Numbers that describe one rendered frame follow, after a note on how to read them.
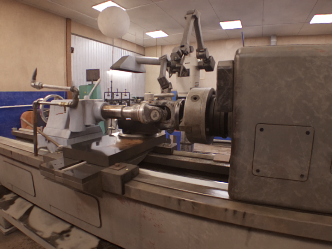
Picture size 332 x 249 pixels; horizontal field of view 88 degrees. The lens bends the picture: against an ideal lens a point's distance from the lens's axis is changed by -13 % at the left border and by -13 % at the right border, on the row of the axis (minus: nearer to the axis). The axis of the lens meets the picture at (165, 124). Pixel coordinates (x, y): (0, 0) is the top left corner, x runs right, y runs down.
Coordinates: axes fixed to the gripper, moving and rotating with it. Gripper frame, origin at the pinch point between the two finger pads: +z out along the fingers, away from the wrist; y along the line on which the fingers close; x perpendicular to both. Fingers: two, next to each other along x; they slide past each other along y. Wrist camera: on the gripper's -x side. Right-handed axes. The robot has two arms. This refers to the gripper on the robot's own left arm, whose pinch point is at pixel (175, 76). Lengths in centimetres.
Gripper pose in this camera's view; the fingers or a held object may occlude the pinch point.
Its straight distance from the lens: 149.3
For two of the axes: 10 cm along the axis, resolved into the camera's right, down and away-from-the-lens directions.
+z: -2.9, 9.2, -2.8
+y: 8.2, 0.8, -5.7
